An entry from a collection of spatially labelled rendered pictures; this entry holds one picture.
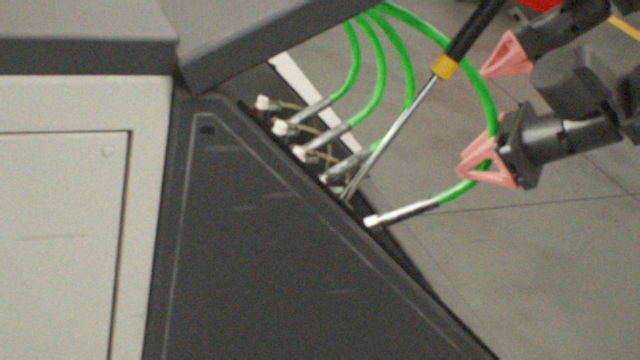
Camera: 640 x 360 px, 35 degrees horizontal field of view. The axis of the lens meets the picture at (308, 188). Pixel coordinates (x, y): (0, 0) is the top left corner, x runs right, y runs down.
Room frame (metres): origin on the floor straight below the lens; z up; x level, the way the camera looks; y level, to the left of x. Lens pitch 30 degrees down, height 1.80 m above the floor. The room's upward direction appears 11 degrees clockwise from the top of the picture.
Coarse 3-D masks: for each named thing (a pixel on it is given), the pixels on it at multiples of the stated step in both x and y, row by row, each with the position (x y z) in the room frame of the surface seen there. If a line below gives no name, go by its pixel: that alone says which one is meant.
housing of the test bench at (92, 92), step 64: (0, 0) 0.71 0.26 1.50; (64, 0) 0.73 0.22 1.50; (128, 0) 0.76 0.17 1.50; (0, 64) 0.65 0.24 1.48; (64, 64) 0.67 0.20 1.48; (128, 64) 0.69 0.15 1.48; (0, 128) 0.65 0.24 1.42; (64, 128) 0.67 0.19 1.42; (128, 128) 0.69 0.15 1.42; (0, 192) 0.65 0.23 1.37; (64, 192) 0.67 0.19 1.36; (128, 192) 0.70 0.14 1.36; (0, 256) 0.65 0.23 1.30; (64, 256) 0.68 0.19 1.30; (128, 256) 0.70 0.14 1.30; (0, 320) 0.65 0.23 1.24; (64, 320) 0.68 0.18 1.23; (128, 320) 0.70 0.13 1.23
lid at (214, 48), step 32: (160, 0) 0.79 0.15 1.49; (192, 0) 0.77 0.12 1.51; (224, 0) 0.76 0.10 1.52; (256, 0) 0.75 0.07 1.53; (288, 0) 0.73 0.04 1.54; (320, 0) 0.74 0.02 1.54; (352, 0) 0.75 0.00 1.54; (384, 0) 0.76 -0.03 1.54; (192, 32) 0.72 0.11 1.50; (224, 32) 0.71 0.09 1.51; (256, 32) 0.72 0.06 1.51; (288, 32) 0.73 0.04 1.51; (320, 32) 0.74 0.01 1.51; (192, 64) 0.69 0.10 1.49; (224, 64) 0.71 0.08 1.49; (256, 64) 0.72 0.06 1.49
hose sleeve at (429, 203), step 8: (424, 200) 1.09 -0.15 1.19; (432, 200) 1.09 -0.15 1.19; (400, 208) 1.09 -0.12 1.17; (408, 208) 1.09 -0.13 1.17; (416, 208) 1.09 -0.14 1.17; (424, 208) 1.09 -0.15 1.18; (432, 208) 1.09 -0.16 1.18; (384, 216) 1.09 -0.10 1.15; (392, 216) 1.09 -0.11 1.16; (400, 216) 1.09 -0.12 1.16; (408, 216) 1.09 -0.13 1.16; (384, 224) 1.08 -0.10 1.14; (392, 224) 1.09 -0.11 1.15
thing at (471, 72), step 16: (400, 16) 1.08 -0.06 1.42; (416, 16) 1.09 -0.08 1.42; (432, 32) 1.09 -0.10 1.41; (464, 64) 1.09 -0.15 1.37; (480, 80) 1.09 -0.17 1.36; (480, 96) 1.09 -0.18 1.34; (496, 112) 1.10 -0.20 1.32; (496, 128) 1.09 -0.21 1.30; (448, 192) 1.09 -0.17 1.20; (464, 192) 1.09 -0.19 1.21
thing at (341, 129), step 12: (360, 24) 1.34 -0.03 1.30; (372, 36) 1.35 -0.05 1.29; (384, 60) 1.37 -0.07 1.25; (384, 72) 1.37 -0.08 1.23; (384, 84) 1.37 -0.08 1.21; (372, 96) 1.37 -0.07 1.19; (372, 108) 1.37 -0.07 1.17; (348, 120) 1.36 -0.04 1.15; (360, 120) 1.36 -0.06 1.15; (324, 132) 1.35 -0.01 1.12; (336, 132) 1.34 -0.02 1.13; (312, 144) 1.33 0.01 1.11; (324, 144) 1.33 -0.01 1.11
